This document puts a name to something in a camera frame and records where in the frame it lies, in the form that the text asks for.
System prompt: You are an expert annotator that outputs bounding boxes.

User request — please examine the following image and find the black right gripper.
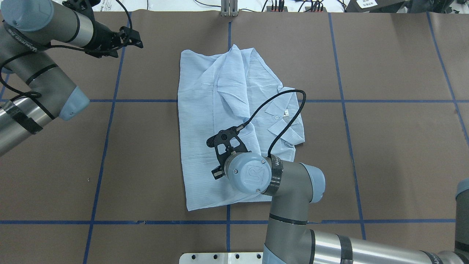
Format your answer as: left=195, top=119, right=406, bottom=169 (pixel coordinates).
left=206, top=126, right=249, bottom=180

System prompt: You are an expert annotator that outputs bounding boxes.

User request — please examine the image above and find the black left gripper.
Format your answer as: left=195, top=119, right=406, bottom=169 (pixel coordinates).
left=62, top=0, right=144, bottom=58

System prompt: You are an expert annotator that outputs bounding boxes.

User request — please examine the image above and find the light blue button-up shirt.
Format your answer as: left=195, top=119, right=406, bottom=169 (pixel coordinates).
left=178, top=45, right=299, bottom=212

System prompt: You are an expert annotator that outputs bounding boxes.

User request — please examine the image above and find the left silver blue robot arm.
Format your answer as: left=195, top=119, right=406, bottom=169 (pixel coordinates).
left=0, top=0, right=143, bottom=155

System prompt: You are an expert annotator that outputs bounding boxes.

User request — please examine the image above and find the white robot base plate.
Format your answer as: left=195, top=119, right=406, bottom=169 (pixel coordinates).
left=179, top=252, right=264, bottom=264

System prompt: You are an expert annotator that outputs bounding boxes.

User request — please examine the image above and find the grey aluminium post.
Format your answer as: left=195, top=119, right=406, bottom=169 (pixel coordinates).
left=221, top=0, right=239, bottom=17

